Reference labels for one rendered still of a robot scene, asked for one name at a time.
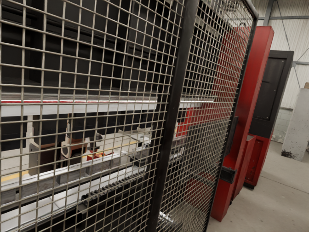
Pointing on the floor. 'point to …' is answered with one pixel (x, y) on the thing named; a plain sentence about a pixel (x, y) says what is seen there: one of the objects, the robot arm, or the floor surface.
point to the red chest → (243, 165)
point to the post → (166, 142)
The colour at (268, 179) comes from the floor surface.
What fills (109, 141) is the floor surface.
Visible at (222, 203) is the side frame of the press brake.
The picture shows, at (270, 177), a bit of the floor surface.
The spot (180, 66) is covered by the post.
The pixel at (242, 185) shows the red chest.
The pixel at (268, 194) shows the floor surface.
